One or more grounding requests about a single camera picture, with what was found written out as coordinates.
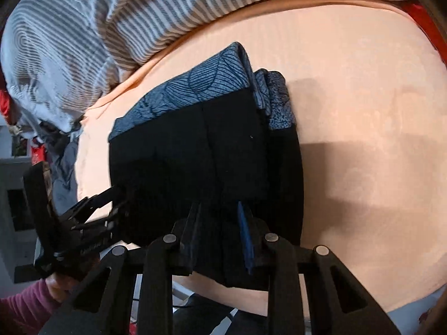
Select red embroidered blanket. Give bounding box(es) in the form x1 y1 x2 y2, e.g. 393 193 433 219
398 2 442 53

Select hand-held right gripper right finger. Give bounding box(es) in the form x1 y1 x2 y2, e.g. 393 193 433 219
237 211 402 335

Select small red item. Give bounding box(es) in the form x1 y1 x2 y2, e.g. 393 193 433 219
31 146 46 166

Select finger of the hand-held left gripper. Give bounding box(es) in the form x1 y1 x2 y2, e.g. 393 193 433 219
85 186 123 210
74 200 129 233

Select person's left forearm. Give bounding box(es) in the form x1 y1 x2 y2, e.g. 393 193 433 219
0 281 61 335

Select grey white striped duvet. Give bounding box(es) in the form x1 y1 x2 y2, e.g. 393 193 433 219
0 0 416 133

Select person's left hand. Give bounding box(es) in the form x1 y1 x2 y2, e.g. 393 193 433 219
45 272 89 302

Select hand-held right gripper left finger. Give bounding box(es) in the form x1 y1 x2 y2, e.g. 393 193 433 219
38 204 202 335

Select dark cloth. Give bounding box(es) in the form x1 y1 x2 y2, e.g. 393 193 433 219
173 293 271 335

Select black pants with blue pattern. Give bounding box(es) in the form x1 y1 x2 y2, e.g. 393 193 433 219
108 42 304 292

